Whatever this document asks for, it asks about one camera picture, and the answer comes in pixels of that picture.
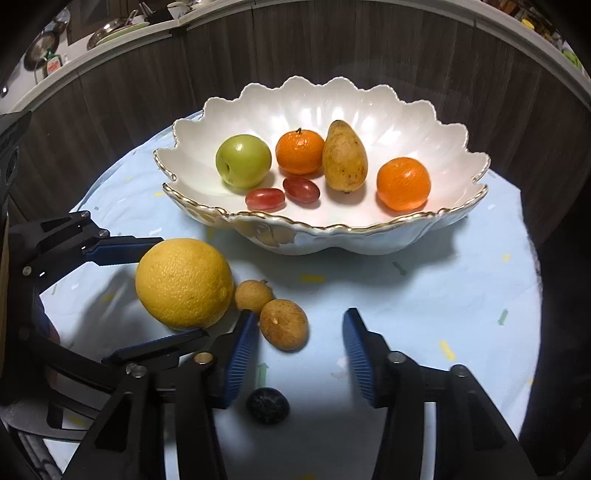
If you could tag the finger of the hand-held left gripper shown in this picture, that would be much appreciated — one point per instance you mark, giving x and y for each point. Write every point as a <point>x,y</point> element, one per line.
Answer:
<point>157,346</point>
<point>124,249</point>

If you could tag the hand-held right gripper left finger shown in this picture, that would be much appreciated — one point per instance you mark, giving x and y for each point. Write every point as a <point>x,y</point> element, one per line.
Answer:
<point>240,355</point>

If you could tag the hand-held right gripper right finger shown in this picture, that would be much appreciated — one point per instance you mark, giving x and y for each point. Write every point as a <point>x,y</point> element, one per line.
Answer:
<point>358,355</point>

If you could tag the large brown longan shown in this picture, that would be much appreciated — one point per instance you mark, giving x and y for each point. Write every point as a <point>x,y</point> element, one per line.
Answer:
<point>284,325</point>

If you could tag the small brown longan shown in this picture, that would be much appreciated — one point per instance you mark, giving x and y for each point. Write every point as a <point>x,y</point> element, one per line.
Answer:
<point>252,296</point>

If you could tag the large yellow orange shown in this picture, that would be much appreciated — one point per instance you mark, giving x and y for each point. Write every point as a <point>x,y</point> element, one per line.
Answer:
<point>184,284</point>

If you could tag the red grape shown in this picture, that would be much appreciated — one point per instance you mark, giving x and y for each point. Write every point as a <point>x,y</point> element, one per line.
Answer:
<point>264,200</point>
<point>301,189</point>

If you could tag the tangerine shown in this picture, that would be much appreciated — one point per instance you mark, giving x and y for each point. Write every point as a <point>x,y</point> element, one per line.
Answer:
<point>403,183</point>
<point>300,151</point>

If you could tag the yellow-brown pear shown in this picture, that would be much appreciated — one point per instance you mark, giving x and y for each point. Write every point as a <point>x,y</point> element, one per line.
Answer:
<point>345,157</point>

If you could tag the white scalloped bowl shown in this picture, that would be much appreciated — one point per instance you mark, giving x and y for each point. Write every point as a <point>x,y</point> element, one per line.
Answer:
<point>406,124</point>

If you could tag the dark blueberry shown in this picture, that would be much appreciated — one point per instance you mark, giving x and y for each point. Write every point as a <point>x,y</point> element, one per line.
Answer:
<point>267,406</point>

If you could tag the light blue tablecloth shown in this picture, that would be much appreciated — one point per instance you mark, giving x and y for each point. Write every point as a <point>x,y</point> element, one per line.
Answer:
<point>415,300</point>

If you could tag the steel pan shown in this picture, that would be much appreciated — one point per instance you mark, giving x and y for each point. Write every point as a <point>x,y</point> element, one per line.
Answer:
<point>41,46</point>

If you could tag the steel basin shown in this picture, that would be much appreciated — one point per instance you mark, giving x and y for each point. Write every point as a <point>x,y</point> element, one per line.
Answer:
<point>108,26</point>

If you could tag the green bowl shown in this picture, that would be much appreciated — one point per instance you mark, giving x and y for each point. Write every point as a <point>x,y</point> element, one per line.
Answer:
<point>127,33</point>

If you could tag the dark wooden kitchen cabinet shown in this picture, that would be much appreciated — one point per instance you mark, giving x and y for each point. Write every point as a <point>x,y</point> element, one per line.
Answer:
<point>369,50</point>

